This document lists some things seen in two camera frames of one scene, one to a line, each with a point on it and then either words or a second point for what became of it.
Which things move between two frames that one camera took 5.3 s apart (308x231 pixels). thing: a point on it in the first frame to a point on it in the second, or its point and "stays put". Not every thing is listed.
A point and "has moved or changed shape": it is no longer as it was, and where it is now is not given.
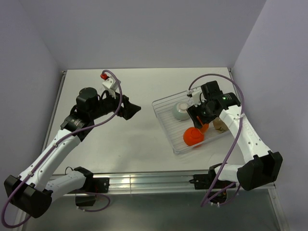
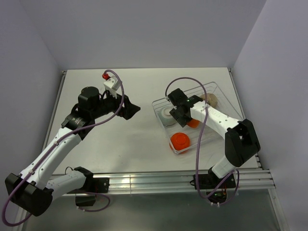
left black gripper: x=129 y=109 stays put
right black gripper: x=193 y=111 to x=182 y=121
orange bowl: x=192 y=135 to x=180 y=142
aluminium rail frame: x=142 y=183 stays put
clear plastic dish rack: x=174 y=129 stays put
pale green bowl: x=180 y=110 has moved or changed shape
